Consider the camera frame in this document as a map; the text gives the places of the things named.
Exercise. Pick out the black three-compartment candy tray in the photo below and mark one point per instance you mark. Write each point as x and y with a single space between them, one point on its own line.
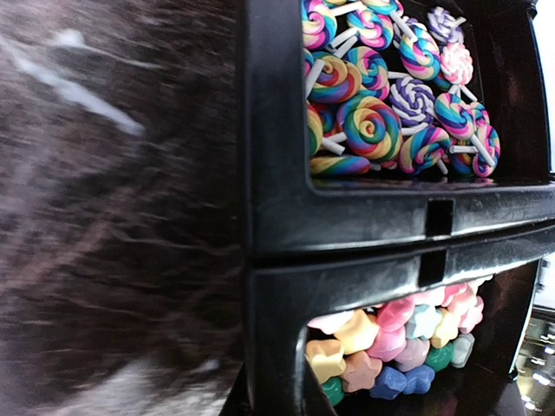
320 246

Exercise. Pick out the star candies pile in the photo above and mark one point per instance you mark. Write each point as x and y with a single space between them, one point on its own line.
396 348

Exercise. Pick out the swirl lollipops pile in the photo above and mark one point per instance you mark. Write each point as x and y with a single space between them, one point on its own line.
386 91

